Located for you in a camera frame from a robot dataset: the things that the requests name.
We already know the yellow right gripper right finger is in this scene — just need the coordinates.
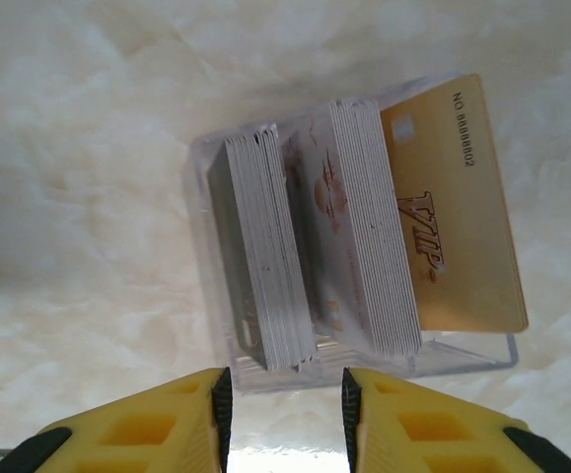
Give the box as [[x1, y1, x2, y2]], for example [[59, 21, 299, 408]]
[[341, 367, 571, 473]]

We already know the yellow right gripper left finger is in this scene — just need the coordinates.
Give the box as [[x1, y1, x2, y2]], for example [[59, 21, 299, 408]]
[[0, 367, 235, 473]]

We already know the clear acrylic card stand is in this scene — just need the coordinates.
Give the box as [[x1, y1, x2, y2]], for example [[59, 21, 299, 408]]
[[180, 73, 521, 395]]

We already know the gold VIP card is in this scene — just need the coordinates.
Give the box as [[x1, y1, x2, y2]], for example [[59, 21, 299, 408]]
[[378, 72, 531, 334]]

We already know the white card stack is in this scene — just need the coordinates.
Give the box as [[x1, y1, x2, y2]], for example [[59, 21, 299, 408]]
[[327, 97, 424, 359]]

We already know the grey card stack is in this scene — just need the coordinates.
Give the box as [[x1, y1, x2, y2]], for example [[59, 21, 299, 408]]
[[208, 125, 319, 373]]

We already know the white card with red print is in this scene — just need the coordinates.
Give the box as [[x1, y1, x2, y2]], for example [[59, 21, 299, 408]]
[[277, 115, 373, 346]]

